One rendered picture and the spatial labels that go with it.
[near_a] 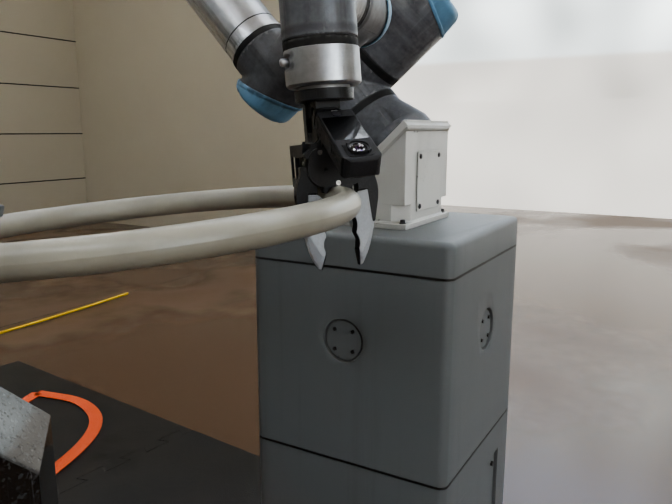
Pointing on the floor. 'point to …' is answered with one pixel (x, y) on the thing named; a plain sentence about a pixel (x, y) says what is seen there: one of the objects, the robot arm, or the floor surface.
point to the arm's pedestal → (387, 365)
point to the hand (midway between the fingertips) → (341, 257)
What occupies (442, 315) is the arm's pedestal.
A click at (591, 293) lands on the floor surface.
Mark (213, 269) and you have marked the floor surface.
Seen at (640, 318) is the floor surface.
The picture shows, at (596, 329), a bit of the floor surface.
